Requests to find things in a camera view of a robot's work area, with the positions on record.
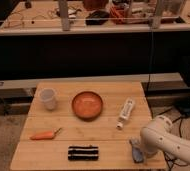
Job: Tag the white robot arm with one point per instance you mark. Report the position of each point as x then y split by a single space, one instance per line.
156 136

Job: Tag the orange ceramic bowl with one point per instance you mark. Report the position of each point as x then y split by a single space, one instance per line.
87 105

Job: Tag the white tube bottle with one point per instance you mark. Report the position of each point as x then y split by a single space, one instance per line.
125 112

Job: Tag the black object on bench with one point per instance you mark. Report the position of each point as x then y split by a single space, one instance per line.
97 18

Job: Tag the orange tool on bench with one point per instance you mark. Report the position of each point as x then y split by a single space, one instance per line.
117 14

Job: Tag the brown pot on bench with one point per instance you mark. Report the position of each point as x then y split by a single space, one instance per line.
94 4

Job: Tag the black power box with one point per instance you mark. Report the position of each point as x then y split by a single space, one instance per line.
183 107

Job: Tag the left metal frame post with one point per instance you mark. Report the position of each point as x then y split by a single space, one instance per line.
63 9

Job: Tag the metal frame post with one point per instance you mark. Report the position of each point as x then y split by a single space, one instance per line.
63 9
157 15

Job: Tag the right metal frame post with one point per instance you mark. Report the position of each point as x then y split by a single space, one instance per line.
157 15

